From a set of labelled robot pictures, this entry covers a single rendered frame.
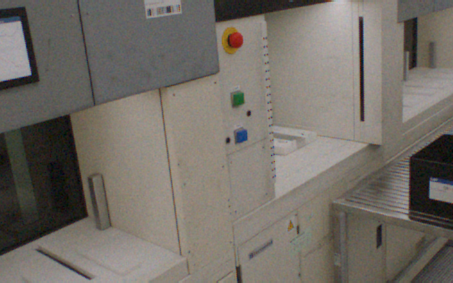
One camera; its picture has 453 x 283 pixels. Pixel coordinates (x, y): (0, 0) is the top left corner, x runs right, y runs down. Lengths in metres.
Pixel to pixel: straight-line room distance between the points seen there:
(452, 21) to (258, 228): 2.15
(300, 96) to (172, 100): 1.00
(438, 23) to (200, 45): 2.31
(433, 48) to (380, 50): 1.48
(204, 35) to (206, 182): 0.36
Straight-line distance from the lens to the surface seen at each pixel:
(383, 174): 2.02
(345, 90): 1.99
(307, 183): 1.68
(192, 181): 1.27
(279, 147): 1.90
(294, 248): 1.69
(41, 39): 0.99
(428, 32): 3.40
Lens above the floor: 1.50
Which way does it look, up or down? 17 degrees down
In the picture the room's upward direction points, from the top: 5 degrees counter-clockwise
